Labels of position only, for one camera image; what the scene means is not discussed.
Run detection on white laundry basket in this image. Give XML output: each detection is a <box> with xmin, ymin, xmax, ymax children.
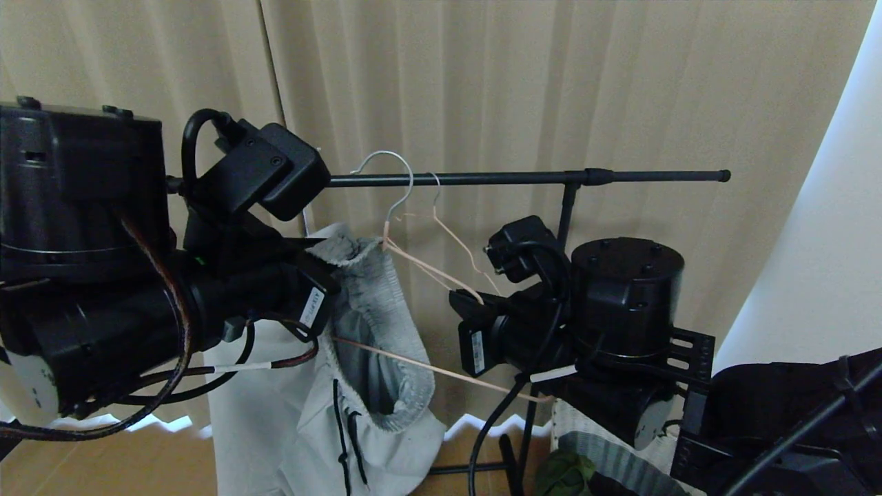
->
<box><xmin>551</xmin><ymin>400</ymin><xmax>707</xmax><ymax>496</ymax></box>

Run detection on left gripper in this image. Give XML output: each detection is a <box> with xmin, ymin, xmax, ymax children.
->
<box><xmin>188</xmin><ymin>236</ymin><xmax>340</xmax><ymax>347</ymax></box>

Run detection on green garment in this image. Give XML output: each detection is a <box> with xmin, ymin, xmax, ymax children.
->
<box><xmin>536</xmin><ymin>449</ymin><xmax>597</xmax><ymax>496</ymax></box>

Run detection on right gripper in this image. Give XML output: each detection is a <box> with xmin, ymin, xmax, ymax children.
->
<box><xmin>450</xmin><ymin>281</ymin><xmax>577</xmax><ymax>380</ymax></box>

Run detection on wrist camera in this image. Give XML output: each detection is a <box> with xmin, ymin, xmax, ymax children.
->
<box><xmin>200</xmin><ymin>121</ymin><xmax>331</xmax><ymax>223</ymax></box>
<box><xmin>484</xmin><ymin>216</ymin><xmax>573</xmax><ymax>283</ymax></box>

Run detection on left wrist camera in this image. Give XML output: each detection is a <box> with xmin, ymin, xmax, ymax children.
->
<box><xmin>200</xmin><ymin>121</ymin><xmax>331</xmax><ymax>223</ymax></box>

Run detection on pink clothes hanger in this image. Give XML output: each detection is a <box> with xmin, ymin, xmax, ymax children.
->
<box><xmin>396</xmin><ymin>172</ymin><xmax>504</xmax><ymax>297</ymax></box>
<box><xmin>331</xmin><ymin>150</ymin><xmax>552</xmax><ymax>404</ymax></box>

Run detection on pale grey shorts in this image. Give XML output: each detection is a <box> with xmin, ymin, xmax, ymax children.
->
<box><xmin>207</xmin><ymin>222</ymin><xmax>449</xmax><ymax>496</ymax></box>

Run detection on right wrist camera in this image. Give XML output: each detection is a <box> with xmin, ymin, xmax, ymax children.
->
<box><xmin>484</xmin><ymin>216</ymin><xmax>573</xmax><ymax>283</ymax></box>

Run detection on beige curtain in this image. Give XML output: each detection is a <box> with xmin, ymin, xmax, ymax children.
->
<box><xmin>0</xmin><ymin>0</ymin><xmax>876</xmax><ymax>442</ymax></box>

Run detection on black clothes rack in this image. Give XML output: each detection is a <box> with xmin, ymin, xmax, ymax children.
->
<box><xmin>165</xmin><ymin>169</ymin><xmax>731</xmax><ymax>496</ymax></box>

